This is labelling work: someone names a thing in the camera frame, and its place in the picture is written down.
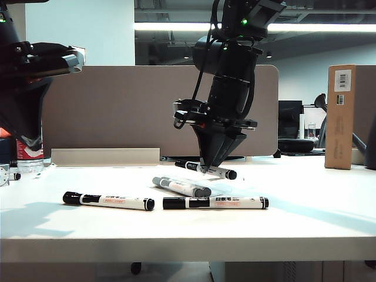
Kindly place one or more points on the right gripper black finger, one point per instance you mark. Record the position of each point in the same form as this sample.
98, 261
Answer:
208, 144
230, 144

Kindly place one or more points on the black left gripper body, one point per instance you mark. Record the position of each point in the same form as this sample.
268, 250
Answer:
35, 63

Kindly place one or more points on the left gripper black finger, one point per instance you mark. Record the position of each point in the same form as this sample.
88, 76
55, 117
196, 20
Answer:
35, 111
11, 111

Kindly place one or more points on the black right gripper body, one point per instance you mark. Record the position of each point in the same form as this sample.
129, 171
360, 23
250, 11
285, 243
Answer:
235, 124

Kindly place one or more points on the black white whiteboard marker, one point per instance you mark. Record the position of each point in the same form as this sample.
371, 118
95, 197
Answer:
207, 191
107, 201
216, 203
191, 167
182, 188

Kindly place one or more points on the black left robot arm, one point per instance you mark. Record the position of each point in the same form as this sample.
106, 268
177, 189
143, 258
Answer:
7, 26

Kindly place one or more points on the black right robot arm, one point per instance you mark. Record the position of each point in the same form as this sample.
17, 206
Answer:
232, 73

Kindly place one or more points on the dark blue box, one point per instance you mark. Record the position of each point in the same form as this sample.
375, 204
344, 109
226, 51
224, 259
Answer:
7, 151

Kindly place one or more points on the markers in clear plastic bag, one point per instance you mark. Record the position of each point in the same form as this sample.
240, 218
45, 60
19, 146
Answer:
232, 188

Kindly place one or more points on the tall brown cardboard box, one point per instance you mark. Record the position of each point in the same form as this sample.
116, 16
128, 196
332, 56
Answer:
339, 132

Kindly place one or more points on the orange object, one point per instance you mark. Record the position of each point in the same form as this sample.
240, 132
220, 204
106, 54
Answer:
4, 133

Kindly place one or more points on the black partition clamp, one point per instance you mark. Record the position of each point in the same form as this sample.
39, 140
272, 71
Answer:
277, 154

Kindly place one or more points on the red label water bottle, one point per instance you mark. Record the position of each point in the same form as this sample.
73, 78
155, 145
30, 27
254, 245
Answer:
29, 163

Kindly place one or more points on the black computer monitor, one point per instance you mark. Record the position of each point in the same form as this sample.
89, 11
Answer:
290, 119

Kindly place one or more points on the white printed paper strip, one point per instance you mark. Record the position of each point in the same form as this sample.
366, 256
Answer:
41, 173

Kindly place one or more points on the black round cushion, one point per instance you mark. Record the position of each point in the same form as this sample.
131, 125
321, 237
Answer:
296, 145

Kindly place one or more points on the silver metal disc part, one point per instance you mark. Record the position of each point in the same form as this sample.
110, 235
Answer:
3, 175

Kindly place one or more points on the white slim cylinder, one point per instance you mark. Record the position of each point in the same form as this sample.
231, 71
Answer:
302, 126

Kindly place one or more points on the small clear jar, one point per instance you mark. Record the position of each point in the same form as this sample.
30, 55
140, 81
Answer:
311, 130

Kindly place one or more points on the black ceiling spotlight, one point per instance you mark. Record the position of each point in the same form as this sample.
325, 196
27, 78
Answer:
268, 54

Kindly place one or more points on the computer monitor with picture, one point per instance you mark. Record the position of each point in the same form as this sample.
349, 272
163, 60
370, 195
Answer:
312, 114

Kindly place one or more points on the large brown desk partition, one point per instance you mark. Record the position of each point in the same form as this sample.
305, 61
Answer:
132, 117

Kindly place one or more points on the dark office chair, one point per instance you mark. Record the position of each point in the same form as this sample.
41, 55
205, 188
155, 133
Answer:
320, 101

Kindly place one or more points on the long ceiling light strip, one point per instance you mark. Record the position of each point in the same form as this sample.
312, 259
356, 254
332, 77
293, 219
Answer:
323, 27

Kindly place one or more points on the white under-desk cabinet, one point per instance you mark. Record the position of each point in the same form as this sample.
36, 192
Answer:
293, 271

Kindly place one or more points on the black chair caster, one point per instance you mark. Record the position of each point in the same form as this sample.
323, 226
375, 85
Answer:
135, 268

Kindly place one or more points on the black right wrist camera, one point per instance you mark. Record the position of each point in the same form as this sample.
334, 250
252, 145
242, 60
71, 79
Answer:
182, 108

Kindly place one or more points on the beige partition bracket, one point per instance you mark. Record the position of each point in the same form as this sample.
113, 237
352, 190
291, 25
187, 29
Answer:
102, 157

